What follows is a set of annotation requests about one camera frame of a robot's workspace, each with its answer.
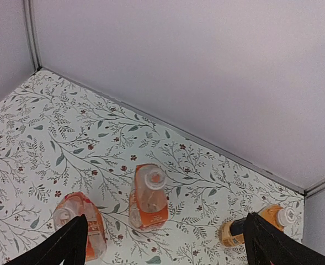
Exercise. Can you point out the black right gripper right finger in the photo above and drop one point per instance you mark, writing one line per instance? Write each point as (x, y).
(265, 244)

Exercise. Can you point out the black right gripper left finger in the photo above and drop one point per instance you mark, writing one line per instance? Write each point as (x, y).
(65, 246)

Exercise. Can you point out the large orange-label plastic bottle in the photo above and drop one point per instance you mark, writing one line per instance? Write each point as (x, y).
(148, 206)

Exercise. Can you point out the floral patterned table mat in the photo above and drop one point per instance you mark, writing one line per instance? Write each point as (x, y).
(57, 138)

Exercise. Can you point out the left aluminium frame post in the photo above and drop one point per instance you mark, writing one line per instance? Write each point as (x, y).
(31, 34)

